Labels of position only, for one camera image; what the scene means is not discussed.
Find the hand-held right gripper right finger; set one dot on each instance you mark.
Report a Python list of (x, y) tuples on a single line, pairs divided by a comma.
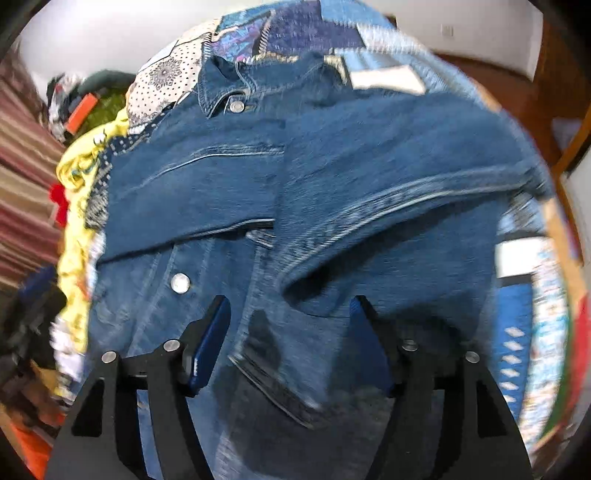
[(369, 341)]

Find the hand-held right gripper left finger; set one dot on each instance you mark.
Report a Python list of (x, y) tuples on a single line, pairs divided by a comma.
[(210, 344)]

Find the blue denim jacket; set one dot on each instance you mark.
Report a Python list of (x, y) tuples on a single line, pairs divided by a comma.
[(323, 184)]

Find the pile of mixed clothes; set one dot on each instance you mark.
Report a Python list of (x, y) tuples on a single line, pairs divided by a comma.
[(57, 99)]

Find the yellow printed blanket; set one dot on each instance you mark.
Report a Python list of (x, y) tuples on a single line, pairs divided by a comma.
[(74, 258)]

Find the orange cloth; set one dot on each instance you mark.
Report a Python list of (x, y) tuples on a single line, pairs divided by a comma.
[(37, 438)]

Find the red garment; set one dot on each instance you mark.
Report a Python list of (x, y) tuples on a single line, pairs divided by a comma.
[(59, 205)]

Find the striped red-brown curtain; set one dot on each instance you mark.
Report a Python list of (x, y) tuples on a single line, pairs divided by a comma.
[(23, 184)]

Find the green patterned cloth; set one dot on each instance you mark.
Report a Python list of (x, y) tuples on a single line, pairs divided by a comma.
[(108, 110)]

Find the orange box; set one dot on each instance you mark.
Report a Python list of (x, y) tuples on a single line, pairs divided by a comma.
[(81, 115)]

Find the blue patchwork blanket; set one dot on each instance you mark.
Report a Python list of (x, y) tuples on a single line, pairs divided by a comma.
[(295, 32)]

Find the white wall socket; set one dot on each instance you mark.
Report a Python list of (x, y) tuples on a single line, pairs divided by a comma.
[(447, 31)]

